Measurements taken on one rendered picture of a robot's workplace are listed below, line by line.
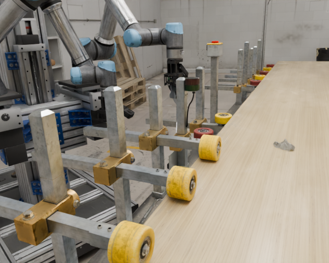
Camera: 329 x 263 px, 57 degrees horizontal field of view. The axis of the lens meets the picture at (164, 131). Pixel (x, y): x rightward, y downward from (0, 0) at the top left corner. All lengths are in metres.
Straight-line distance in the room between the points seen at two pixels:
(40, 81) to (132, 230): 1.36
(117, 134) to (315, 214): 0.52
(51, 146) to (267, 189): 0.54
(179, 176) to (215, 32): 8.43
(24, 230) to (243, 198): 0.50
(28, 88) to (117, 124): 1.00
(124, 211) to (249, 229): 0.40
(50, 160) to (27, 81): 1.14
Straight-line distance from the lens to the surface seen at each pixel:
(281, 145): 1.13
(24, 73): 1.76
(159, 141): 1.03
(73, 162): 0.92
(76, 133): 1.78
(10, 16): 1.41
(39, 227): 0.66
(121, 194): 0.92
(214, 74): 1.74
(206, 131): 1.25
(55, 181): 0.67
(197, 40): 9.18
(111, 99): 0.82
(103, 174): 0.82
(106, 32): 1.78
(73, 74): 1.38
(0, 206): 0.76
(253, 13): 8.99
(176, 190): 0.74
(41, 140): 0.64
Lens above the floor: 1.31
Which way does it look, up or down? 19 degrees down
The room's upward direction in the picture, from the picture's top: 2 degrees counter-clockwise
